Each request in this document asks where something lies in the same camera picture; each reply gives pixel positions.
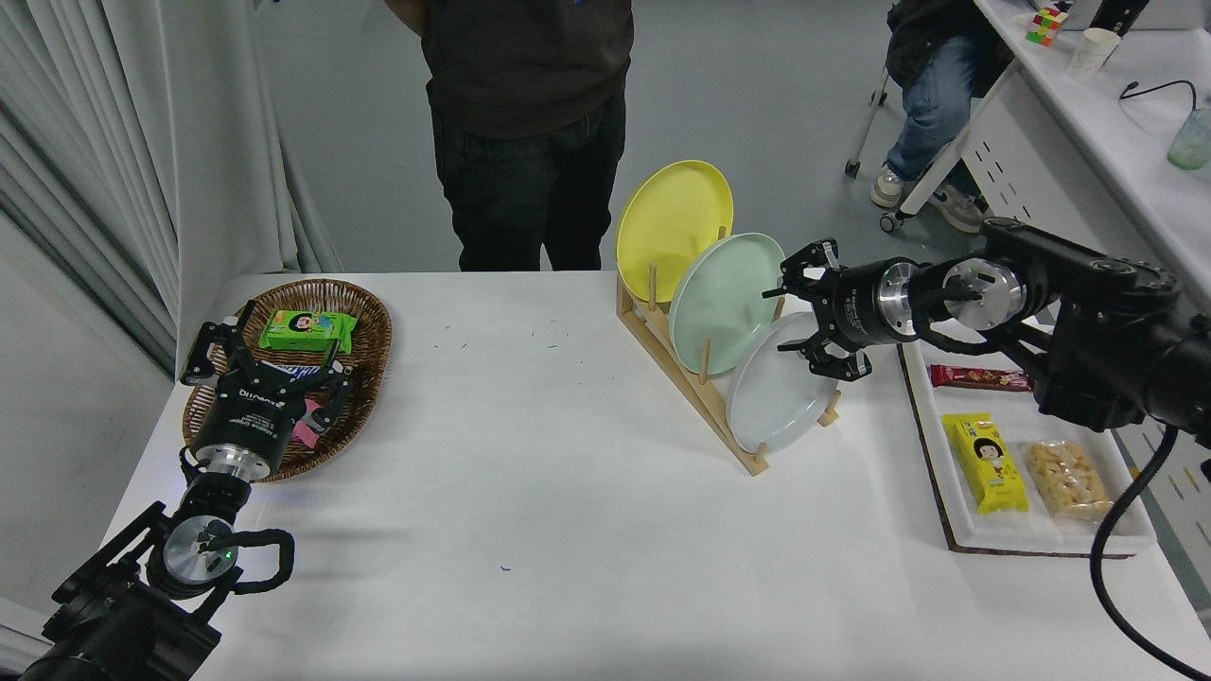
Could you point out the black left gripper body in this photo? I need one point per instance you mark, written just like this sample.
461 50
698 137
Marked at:
251 411

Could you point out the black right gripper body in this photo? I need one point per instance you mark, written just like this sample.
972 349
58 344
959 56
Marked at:
851 307

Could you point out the grey plate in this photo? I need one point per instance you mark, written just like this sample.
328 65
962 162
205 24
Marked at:
771 407

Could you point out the person's forearm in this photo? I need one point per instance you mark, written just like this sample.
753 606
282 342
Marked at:
407 11

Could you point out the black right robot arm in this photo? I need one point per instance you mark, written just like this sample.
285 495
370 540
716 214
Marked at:
1116 322

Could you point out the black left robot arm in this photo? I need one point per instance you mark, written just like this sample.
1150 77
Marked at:
114 615

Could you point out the mint green plate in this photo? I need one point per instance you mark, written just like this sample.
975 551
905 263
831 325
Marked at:
724 298

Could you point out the wooden plate rack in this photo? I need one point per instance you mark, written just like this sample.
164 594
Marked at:
754 463

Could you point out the yellow plate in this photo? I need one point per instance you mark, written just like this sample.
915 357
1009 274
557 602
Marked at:
667 222

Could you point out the brown wicker basket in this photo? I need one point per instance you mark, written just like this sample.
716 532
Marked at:
369 350

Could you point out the blue white snack bar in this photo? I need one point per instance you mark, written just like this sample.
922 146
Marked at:
284 365

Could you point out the green snack pack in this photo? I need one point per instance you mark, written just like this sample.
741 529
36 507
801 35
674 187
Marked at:
307 331

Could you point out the pink snack packet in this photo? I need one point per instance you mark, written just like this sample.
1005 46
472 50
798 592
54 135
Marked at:
305 435

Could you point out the red snack bar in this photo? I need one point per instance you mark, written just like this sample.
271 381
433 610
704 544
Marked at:
974 377

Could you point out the white rectangular tray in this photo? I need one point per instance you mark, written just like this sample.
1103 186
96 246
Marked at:
1003 405

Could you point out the yellow snack pack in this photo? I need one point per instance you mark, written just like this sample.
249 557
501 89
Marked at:
989 463

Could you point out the grey curtain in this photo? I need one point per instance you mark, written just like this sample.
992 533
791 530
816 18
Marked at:
142 142

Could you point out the seated person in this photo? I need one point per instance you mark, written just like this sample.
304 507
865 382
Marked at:
932 95

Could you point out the white perforated desk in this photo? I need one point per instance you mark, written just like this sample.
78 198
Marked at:
1069 180

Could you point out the clear bag of crackers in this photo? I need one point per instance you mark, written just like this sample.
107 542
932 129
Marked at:
1069 482

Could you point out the standing person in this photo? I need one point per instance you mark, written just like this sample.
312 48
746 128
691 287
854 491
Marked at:
530 142

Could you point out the colourful puzzle cube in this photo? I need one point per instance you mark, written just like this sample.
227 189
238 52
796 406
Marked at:
1045 26

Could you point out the white paper cup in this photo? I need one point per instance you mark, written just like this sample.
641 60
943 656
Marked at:
1093 52

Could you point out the pale green glass cup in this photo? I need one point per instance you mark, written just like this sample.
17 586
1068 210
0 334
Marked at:
1192 142

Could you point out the black object on desk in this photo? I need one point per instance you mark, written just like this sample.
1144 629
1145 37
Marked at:
1121 14

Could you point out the white wheeled chair frame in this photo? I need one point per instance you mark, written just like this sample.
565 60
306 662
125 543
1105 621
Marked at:
913 199

